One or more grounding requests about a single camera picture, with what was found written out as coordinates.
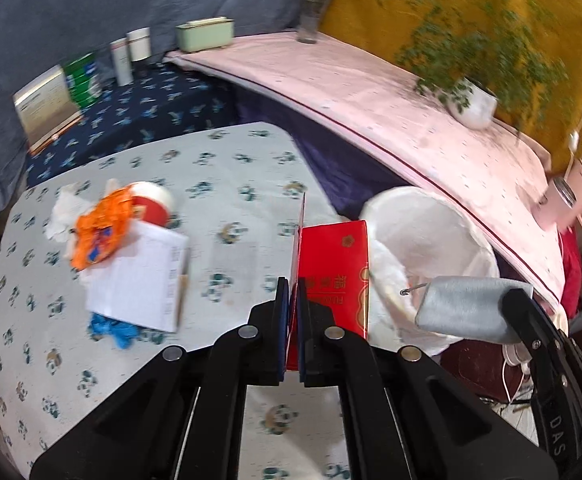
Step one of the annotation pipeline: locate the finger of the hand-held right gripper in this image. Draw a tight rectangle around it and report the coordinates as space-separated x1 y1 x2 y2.
501 287 562 377

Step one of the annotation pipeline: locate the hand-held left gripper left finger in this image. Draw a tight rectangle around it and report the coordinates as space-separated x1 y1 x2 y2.
30 276 292 480

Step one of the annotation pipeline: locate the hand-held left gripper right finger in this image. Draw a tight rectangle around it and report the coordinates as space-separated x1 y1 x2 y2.
296 280 557 480

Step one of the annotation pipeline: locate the grey cloth pouch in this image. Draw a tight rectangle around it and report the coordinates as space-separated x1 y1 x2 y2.
401 276 535 345

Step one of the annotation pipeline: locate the red cardboard box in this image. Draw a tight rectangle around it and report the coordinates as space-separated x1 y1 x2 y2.
287 192 372 372

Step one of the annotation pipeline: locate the trash bin with white bag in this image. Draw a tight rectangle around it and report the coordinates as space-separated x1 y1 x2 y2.
360 186 502 357

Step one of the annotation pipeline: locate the box with gold sides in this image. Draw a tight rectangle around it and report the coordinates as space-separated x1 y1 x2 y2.
85 220 191 333

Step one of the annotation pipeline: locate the blue glove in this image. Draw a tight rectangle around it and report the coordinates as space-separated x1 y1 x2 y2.
88 312 144 349

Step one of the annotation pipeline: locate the red and white cup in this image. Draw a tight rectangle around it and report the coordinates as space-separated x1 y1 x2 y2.
128 181 175 229

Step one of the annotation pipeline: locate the orange snack wrapper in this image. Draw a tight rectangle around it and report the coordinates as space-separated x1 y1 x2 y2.
69 185 134 270

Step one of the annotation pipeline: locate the red cloth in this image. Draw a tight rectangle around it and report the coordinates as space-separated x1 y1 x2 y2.
558 227 582 322

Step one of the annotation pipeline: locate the dark maroon box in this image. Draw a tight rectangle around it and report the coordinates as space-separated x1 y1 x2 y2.
440 339 538 402

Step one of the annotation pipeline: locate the pink jar with silver lid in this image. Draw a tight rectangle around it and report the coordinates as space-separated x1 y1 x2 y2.
531 176 578 229

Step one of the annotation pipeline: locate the panda print tablecloth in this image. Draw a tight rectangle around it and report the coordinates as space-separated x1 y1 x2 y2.
0 121 452 480

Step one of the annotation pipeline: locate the purple cloth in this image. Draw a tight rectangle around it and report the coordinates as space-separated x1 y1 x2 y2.
233 82 408 224

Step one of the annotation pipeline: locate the white plant pot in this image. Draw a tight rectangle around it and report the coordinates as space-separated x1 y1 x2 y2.
446 76 498 130

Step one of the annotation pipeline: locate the pink cloth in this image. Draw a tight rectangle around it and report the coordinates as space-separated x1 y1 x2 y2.
163 30 572 312

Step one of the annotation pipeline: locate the crumpled white tissue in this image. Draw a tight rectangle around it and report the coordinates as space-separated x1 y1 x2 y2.
46 180 122 247

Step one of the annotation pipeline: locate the dark blue printed cloth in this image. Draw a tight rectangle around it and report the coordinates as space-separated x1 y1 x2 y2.
23 62 243 191

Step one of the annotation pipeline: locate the green leafy plant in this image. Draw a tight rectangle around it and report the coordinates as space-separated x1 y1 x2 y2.
376 0 578 132

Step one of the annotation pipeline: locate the pale green tissue box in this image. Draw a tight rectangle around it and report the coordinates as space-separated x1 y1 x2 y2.
175 16 236 54

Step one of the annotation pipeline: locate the glass vase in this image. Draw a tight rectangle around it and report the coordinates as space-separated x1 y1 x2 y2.
296 0 332 45

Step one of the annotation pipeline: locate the white bottle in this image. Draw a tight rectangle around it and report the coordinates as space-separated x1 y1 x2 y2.
110 37 134 87

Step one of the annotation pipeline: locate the white jar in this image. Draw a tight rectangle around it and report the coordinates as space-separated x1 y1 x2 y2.
126 27 153 63

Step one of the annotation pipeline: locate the green carton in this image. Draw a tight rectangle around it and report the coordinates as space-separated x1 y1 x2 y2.
63 52 103 109

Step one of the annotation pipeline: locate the gold-edged book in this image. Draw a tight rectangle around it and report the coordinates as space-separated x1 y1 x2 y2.
13 65 84 156

